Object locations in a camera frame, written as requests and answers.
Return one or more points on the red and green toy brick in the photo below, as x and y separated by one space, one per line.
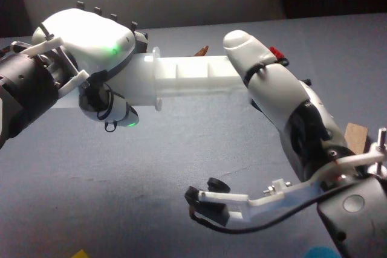
275 51

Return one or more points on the orange brown toy food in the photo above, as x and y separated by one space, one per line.
202 52

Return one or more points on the yellow toy block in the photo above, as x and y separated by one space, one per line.
80 255

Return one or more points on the blue round block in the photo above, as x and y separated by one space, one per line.
322 253

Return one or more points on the large clear plastic syringe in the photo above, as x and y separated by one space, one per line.
187 73

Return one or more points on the grey table cloth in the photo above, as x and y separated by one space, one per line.
121 179

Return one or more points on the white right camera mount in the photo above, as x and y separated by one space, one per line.
272 202

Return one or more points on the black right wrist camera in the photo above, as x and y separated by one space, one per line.
211 211

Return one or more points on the plain wooden block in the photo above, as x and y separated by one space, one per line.
355 137

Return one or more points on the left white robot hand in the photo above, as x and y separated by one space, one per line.
84 37

